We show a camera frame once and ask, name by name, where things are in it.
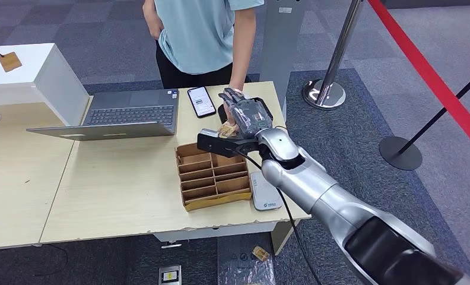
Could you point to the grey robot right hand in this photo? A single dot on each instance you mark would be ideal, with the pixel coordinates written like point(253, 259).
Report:
point(250, 114)

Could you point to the person's left hand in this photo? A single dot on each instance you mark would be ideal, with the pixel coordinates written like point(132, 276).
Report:
point(229, 117)

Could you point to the black smartphone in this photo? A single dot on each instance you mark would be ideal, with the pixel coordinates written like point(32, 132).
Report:
point(201, 101)

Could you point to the person's right forearm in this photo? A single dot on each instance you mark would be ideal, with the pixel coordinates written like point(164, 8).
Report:
point(151, 19)

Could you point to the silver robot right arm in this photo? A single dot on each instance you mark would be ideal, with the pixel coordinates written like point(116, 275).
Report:
point(317, 185)

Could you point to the person's left forearm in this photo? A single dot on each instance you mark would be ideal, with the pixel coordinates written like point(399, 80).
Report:
point(241, 67)

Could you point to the wooden card organizer box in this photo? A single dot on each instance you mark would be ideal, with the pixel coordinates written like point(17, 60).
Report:
point(215, 185)

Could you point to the white card reader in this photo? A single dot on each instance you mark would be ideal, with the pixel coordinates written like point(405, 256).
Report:
point(264, 192)

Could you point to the person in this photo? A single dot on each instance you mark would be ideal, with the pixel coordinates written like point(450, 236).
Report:
point(195, 35)

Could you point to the brown card on floor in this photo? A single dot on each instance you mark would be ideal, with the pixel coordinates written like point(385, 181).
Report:
point(261, 253)

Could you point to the black remote controller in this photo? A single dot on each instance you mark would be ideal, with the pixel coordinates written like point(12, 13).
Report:
point(221, 114)

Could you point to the grey laptop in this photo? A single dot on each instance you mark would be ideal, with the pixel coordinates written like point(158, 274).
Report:
point(129, 114)

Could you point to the black pole floor stand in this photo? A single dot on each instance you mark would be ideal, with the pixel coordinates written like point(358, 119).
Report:
point(400, 154)

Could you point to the clear floor plastic sheet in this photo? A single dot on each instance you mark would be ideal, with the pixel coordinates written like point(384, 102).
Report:
point(239, 271)

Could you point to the metal floor socket box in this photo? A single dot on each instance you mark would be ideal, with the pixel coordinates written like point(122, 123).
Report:
point(170, 275)

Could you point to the red barrier belt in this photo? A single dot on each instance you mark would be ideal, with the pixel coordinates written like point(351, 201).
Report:
point(427, 65)

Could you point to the white cabinet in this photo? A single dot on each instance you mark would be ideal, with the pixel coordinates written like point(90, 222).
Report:
point(30, 78)

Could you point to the brown square tag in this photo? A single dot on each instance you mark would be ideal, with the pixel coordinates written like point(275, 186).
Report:
point(10, 62)

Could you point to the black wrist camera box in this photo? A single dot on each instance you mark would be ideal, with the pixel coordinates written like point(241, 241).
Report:
point(219, 145)

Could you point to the chrome stanchion post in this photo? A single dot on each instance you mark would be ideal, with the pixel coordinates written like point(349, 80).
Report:
point(324, 94)

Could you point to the metal desk bracket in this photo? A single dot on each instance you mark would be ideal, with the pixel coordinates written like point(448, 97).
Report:
point(171, 246)

